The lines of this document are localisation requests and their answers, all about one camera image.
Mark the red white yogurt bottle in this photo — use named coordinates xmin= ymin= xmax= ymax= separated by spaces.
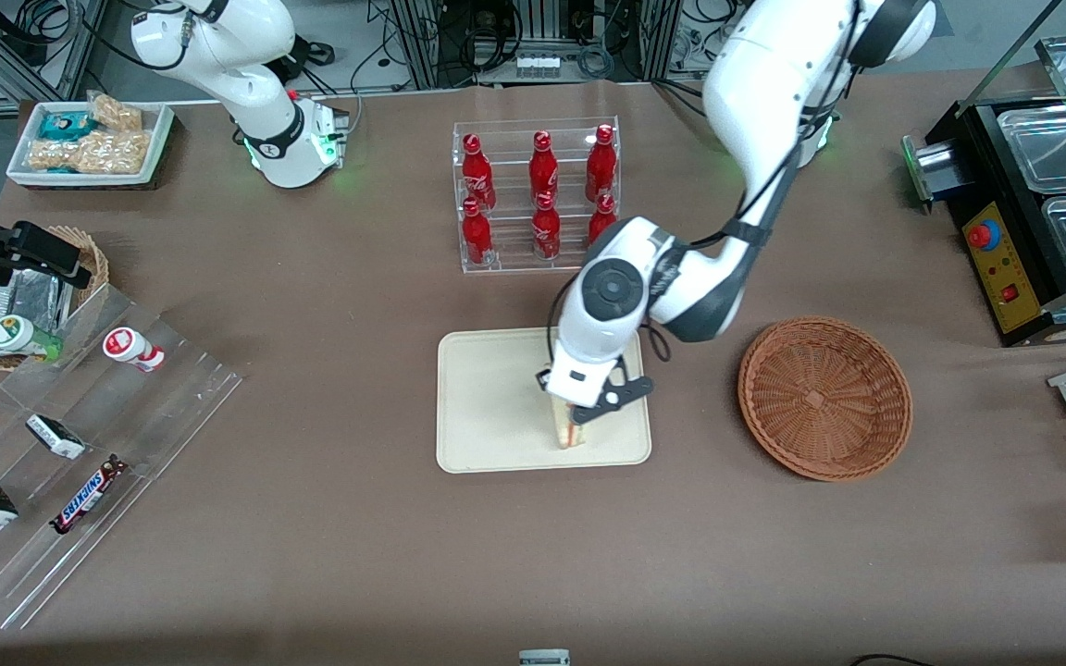
xmin=103 ymin=327 xmax=166 ymax=373

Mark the beige plastic tray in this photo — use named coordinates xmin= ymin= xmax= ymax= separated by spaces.
xmin=437 ymin=323 xmax=652 ymax=475

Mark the triangular sandwich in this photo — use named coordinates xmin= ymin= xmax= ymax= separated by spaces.
xmin=550 ymin=398 xmax=591 ymax=451

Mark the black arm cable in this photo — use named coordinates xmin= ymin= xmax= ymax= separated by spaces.
xmin=547 ymin=51 xmax=867 ymax=371

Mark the large brown wicker basket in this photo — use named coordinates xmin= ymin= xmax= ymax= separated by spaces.
xmin=738 ymin=316 xmax=913 ymax=482

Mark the large rice cracker pack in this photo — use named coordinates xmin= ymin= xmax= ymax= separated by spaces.
xmin=27 ymin=129 xmax=153 ymax=176

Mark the green lid yogurt bottle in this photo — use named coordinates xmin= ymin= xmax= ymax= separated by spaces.
xmin=0 ymin=314 xmax=64 ymax=364

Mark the small brown wicker basket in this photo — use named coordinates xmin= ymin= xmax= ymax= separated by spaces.
xmin=0 ymin=225 xmax=110 ymax=373

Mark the teal snack packet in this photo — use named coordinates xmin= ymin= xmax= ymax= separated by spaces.
xmin=38 ymin=111 xmax=99 ymax=142

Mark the black food warmer machine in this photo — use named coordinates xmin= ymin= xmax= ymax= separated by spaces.
xmin=901 ymin=32 xmax=1066 ymax=349

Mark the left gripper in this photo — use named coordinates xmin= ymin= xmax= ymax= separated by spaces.
xmin=535 ymin=357 xmax=656 ymax=427

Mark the white rectangular snack tray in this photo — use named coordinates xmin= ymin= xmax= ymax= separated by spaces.
xmin=6 ymin=100 xmax=176 ymax=191

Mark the dark silver foil pouch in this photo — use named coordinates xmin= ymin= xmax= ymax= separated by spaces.
xmin=11 ymin=270 xmax=71 ymax=336

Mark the small rice cracker pack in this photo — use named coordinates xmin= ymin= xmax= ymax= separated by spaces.
xmin=87 ymin=91 xmax=143 ymax=132

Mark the clear acrylic bottle rack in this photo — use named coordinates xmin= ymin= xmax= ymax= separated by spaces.
xmin=452 ymin=117 xmax=622 ymax=275

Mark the Snickers chocolate bar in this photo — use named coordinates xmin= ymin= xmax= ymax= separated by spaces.
xmin=49 ymin=455 xmax=130 ymax=536

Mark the clear acrylic stepped display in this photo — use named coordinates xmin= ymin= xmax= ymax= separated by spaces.
xmin=0 ymin=282 xmax=247 ymax=632

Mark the red cola bottle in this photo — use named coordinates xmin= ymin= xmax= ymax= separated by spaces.
xmin=587 ymin=193 xmax=619 ymax=247
xmin=585 ymin=124 xmax=618 ymax=203
xmin=529 ymin=130 xmax=560 ymax=204
xmin=461 ymin=198 xmax=495 ymax=267
xmin=461 ymin=133 xmax=497 ymax=212
xmin=531 ymin=191 xmax=563 ymax=261

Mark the aluminium equipment rack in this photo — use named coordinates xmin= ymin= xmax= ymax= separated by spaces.
xmin=390 ymin=0 xmax=682 ymax=90

